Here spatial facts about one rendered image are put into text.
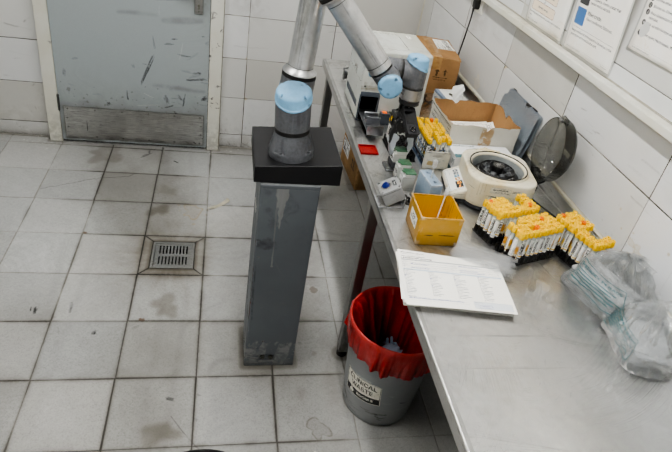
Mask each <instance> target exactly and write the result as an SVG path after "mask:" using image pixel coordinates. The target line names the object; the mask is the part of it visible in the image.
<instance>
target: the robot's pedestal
mask: <svg viewBox="0 0 672 452"><path fill-rule="evenodd" d="M320 190H321V185H308V184H287V183H267V182H256V189H255V201H254V212H253V224H252V235H251V246H250V258H249V269H248V280H247V292H246V303H245V315H244V326H243V352H244V366H252V365H292V364H293V357H294V351H295V345H296V338H297V332H298V326H299V320H300V314H301V307H302V301H303V295H304V289H305V282H306V276H307V270H308V264H309V257H310V251H311V245H312V239H313V233H314V226H315V220H316V214H317V208H318V201H319V195H320Z"/></svg>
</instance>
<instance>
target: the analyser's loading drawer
mask: <svg viewBox="0 0 672 452"><path fill-rule="evenodd" d="M358 112H359V114H360V117H361V119H362V121H363V124H364V126H365V129H366V135H375V136H383V131H384V126H381V125H380V119H381V118H379V117H378V112H374V111H373V109H365V108H359V111H358Z"/></svg>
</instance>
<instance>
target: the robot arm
mask: <svg viewBox="0 0 672 452"><path fill-rule="evenodd" d="M326 7H327V8H328V9H329V11H330V12H331V14H332V15H333V17H334V19H335V20H336V22H337V23H338V25H339V26H340V28H341V30H342V31H343V33H344V34H345V36H346V37H347V39H348V41H349V42H350V44H351V45H352V47H353V48H354V50H355V52H356V53H357V55H358V56H359V58H360V59H361V61H362V62H363V64H364V66H365V67H366V69H367V70H368V75H369V76H370V77H372V78H373V80H374V81H375V83H376V85H377V87H378V91H379V93H380V94H381V95H382V96H383V97H384V98H387V99H393V98H396V97H397V96H398V95H399V96H400V97H399V108H397V109H392V112H391V116H390V121H389V123H390V124H391V128H390V130H389V135H388V137H387V141H388V152H389V155H392V154H393V152H394V148H395V147H396V142H397V141H398V140H399V138H400V137H399V135H398V134H397V132H399V134H401V133H405V140H406V145H405V146H406V149H407V151H408V152H407V154H408V153H409V152H410V150H411V149H412V147H413V145H414V143H415V141H416V139H417V137H418V136H419V134H420V131H419V126H418V121H417V116H416V111H415V108H413V107H417V106H419V102H420V100H421V97H422V93H423V88H424V84H425V80H426V76H427V73H428V68H429V62H430V60H429V58H428V57H427V56H426V55H424V54H420V53H410V54H409V55H408V57H407V59H401V58H395V57H389V56H387V54H386V52H385V51H384V49H383V47H382V46H381V44H380V42H379V41H378V39H377V37H376V36H375V34H374V32H373V31H372V29H371V28H370V26H369V24H368V23H367V21H366V19H365V18H364V16H363V14H362V13H361V11H360V9H359V8H358V6H357V4H356V3H355V1H354V0H300V1H299V6H298V12H297V17H296V22H295V28H294V33H293V39H292V44H291V50H290V55H289V61H288V63H287V64H285V65H284V66H283V68H282V73H281V79H280V82H279V86H278V87H277V89H276V93H275V123H274V133H273V136H272V138H271V141H270V143H269V147H268V154H269V156H270V157H271V158H272V159H274V160H276V161H278V162H281V163H286V164H300V163H304V162H307V161H309V160H310V159H311V158H312V157H313V153H314V147H313V144H312V140H311V136H310V121H311V107H312V101H313V90H314V85H315V81H316V76H317V73H316V71H315V70H314V63H315V59H316V54H317V49H318V44H319V40H320V35H321V30H322V25H323V21H324V16H325V11H326ZM392 115H393V116H392ZM391 117H392V121H391Z"/></svg>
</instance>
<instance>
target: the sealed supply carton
mask: <svg viewBox="0 0 672 452"><path fill-rule="evenodd" d="M416 37H417V38H418V39H419V40H420V41H421V43H422V44H423V45H424V46H425V48H426V49H427V50H428V51H429V52H430V54H431V55H432V56H433V62H432V66H431V70H430V74H429V78H428V82H427V86H426V90H425V92H426V93H433V94H434V90H435V89H449V90H452V88H453V86H455V83H456V80H457V76H458V73H459V68H460V63H461V59H460V57H459V55H458V54H457V53H456V51H455V49H454V48H453V46H452V45H451V43H450V42H449V40H444V39H438V38H432V37H428V36H419V35H416Z"/></svg>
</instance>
